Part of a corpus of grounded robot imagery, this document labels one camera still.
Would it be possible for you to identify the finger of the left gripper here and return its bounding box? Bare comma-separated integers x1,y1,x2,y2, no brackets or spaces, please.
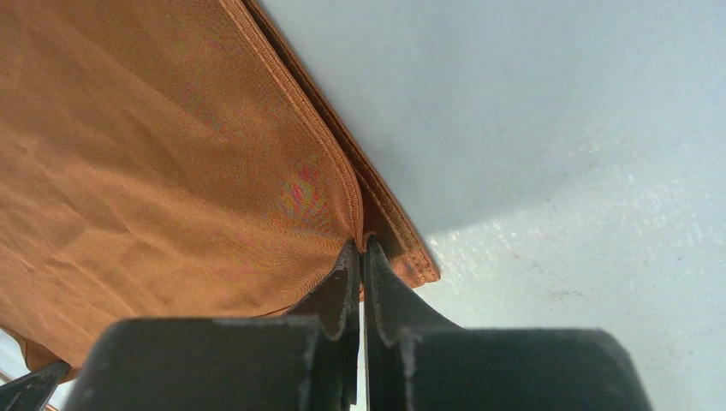
1,361,70,411

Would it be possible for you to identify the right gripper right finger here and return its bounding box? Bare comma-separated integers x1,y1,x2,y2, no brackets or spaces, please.
362,238,652,410

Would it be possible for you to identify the orange cloth napkin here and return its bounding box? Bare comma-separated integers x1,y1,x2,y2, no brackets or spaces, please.
1,1,440,379

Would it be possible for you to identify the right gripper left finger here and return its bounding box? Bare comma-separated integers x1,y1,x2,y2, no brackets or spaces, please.
66,243,360,410

